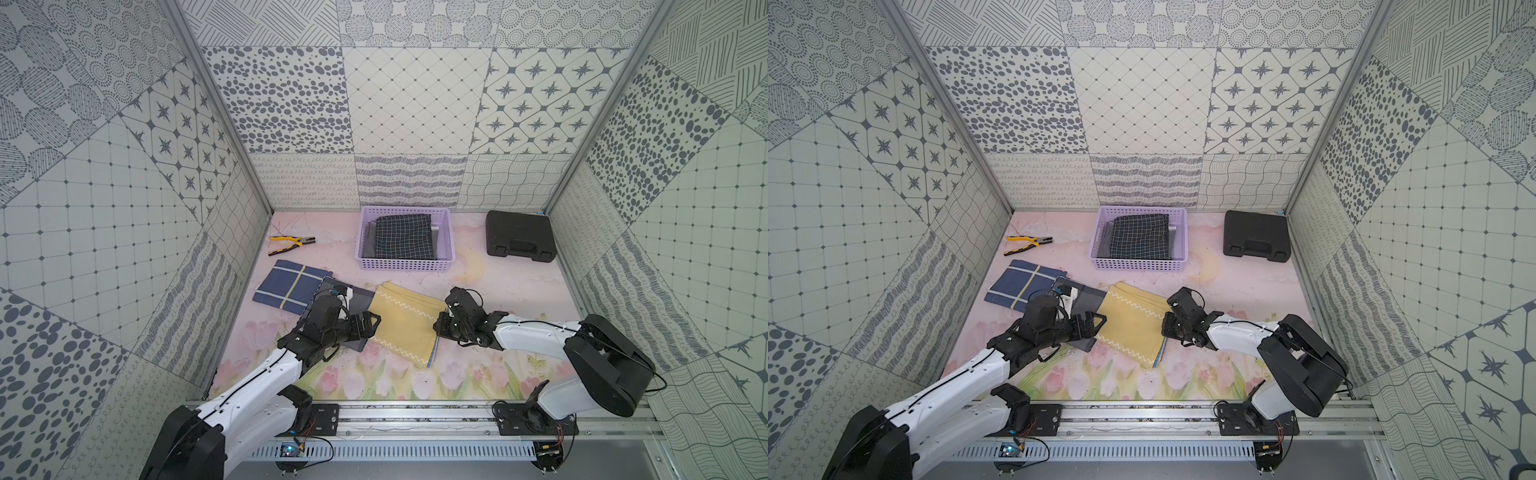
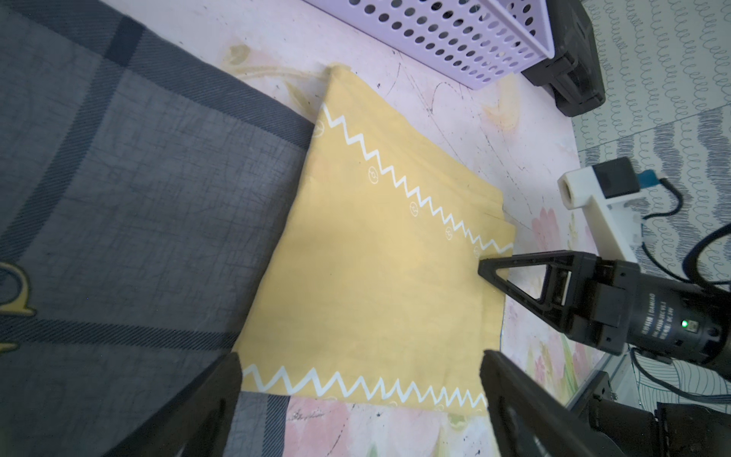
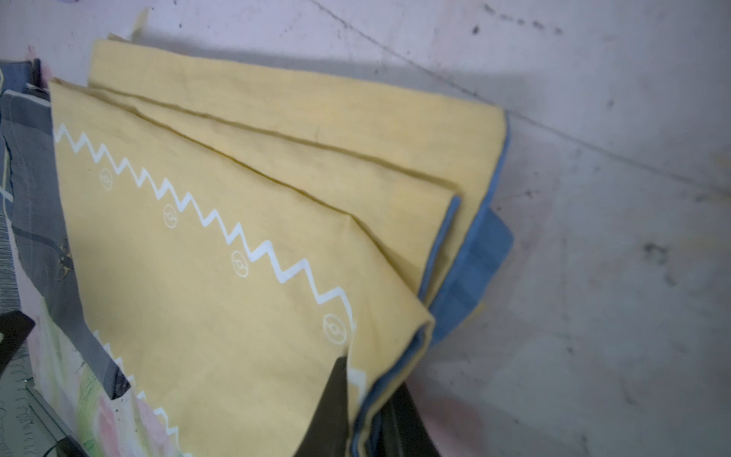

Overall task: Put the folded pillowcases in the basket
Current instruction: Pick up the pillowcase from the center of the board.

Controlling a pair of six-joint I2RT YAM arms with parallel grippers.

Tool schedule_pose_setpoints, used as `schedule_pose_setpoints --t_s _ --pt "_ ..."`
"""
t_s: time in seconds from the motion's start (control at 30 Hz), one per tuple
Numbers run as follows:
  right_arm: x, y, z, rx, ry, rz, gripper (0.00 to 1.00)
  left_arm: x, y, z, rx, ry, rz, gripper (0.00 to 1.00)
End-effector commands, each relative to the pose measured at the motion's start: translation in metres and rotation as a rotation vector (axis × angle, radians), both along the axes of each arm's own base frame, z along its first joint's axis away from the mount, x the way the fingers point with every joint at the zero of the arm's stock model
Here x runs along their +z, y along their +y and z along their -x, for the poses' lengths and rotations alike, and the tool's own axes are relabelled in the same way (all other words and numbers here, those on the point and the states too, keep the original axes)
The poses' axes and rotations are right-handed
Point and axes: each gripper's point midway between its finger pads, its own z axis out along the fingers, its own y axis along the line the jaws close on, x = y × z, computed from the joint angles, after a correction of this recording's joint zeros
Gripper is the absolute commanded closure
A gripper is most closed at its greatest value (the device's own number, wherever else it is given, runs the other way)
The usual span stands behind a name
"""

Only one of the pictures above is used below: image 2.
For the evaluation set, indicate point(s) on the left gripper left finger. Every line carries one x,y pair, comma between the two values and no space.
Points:
196,422

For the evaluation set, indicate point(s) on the purple plastic basket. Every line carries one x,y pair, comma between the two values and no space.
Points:
475,43

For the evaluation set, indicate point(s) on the yellow zigzag pillowcase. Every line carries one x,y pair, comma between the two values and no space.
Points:
372,294

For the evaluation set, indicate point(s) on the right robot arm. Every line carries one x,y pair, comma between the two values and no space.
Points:
676,336

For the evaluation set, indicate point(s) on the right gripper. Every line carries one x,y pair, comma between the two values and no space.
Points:
588,298

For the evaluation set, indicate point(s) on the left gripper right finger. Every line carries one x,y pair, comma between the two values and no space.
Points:
527,421

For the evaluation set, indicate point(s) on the black plastic tool case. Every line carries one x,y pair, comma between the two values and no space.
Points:
574,74

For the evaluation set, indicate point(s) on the dark grey plaid pillowcase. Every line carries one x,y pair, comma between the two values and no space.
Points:
143,192

